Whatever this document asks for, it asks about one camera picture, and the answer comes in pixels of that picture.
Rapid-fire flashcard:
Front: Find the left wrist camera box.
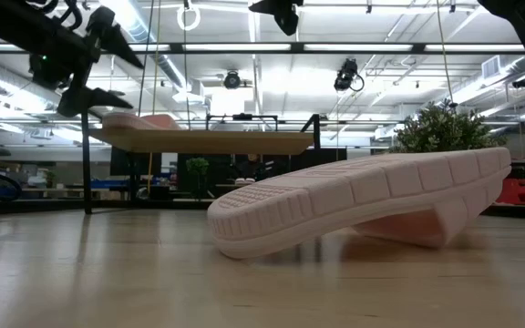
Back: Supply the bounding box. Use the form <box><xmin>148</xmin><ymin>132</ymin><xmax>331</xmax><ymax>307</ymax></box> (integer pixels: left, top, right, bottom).
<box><xmin>28</xmin><ymin>53</ymin><xmax>73</xmax><ymax>91</ymax></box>

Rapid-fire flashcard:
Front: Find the black hanging camera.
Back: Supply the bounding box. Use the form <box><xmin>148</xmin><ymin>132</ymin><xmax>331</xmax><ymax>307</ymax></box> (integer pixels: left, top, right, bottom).
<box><xmin>333</xmin><ymin>57</ymin><xmax>365</xmax><ymax>93</ymax></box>

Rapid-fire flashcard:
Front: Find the wooden shelf with black legs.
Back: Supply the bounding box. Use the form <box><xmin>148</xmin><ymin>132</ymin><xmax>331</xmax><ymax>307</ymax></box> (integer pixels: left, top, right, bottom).
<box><xmin>79</xmin><ymin>111</ymin><xmax>322</xmax><ymax>215</ymax></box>

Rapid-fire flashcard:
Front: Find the round black ceiling device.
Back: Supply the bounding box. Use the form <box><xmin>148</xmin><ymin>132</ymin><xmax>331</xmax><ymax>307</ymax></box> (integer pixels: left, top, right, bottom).
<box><xmin>222</xmin><ymin>69</ymin><xmax>244</xmax><ymax>91</ymax></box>

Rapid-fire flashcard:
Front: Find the white cable ring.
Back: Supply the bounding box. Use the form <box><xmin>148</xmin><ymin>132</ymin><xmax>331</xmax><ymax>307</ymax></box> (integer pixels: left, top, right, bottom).
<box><xmin>176</xmin><ymin>3</ymin><xmax>201</xmax><ymax>33</ymax></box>

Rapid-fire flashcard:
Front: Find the small background plant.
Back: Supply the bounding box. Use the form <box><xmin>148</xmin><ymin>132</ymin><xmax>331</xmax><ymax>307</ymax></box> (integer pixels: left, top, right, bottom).
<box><xmin>184</xmin><ymin>157</ymin><xmax>211</xmax><ymax>201</ymax></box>

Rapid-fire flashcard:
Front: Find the green potted plant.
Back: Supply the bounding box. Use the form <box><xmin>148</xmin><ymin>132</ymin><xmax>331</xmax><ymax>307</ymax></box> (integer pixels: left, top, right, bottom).
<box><xmin>388</xmin><ymin>97</ymin><xmax>509</xmax><ymax>154</ymax></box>

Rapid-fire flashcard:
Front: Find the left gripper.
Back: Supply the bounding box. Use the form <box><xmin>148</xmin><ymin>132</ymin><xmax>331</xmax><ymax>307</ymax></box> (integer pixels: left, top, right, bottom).
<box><xmin>57</xmin><ymin>5</ymin><xmax>146</xmax><ymax>118</ymax></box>

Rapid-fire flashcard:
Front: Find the red cart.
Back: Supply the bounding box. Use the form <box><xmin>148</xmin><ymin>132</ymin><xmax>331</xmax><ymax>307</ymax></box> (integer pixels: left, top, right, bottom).
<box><xmin>494</xmin><ymin>157</ymin><xmax>525</xmax><ymax>207</ymax></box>

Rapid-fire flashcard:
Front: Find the person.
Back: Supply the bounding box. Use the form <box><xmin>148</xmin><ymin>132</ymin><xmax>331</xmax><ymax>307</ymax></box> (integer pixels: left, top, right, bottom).
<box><xmin>232</xmin><ymin>153</ymin><xmax>275</xmax><ymax>184</ymax></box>

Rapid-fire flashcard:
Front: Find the pink foam slide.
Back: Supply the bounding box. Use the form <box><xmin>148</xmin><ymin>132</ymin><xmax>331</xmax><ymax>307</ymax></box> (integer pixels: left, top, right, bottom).
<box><xmin>101</xmin><ymin>112</ymin><xmax>182</xmax><ymax>131</ymax></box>
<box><xmin>206</xmin><ymin>146</ymin><xmax>513</xmax><ymax>260</ymax></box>

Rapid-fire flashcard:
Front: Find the black hanging cable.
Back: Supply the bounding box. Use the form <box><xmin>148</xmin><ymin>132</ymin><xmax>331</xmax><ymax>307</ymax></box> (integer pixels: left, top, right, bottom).
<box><xmin>137</xmin><ymin>0</ymin><xmax>155</xmax><ymax>118</ymax></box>

